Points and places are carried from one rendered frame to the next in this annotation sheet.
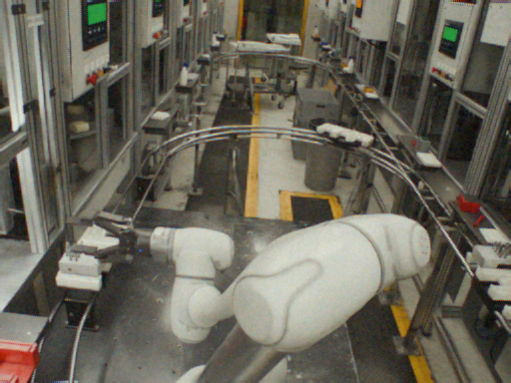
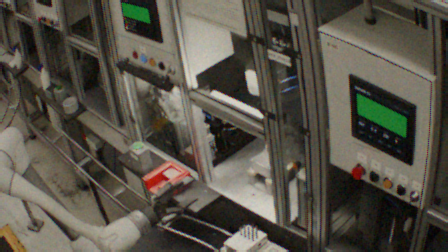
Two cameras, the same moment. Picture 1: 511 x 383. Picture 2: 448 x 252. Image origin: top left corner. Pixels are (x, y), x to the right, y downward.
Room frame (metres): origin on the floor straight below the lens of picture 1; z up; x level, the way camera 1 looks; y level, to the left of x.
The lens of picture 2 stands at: (2.45, -0.41, 2.56)
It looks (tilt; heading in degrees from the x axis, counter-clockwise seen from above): 35 degrees down; 145
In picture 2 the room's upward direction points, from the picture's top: 10 degrees counter-clockwise
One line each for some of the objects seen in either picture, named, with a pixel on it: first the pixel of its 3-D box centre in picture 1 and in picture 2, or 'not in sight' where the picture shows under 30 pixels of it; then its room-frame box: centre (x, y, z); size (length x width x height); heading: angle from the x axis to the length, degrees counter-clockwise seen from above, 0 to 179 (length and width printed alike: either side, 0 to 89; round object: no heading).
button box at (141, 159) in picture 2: not in sight; (142, 157); (0.48, 0.56, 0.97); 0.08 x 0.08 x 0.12; 2
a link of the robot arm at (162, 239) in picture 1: (163, 244); (138, 223); (0.97, 0.23, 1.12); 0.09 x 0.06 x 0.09; 2
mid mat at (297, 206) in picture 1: (313, 219); not in sight; (3.20, -0.49, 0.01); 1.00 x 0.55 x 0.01; 2
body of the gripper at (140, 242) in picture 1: (136, 241); (154, 213); (0.96, 0.30, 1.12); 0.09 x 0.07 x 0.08; 92
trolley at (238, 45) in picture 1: (256, 72); not in sight; (6.59, 0.17, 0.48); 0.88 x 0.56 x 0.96; 110
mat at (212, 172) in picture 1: (237, 121); not in sight; (5.64, 0.35, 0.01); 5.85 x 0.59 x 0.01; 2
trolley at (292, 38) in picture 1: (281, 61); not in sight; (7.87, -0.20, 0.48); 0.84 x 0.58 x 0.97; 10
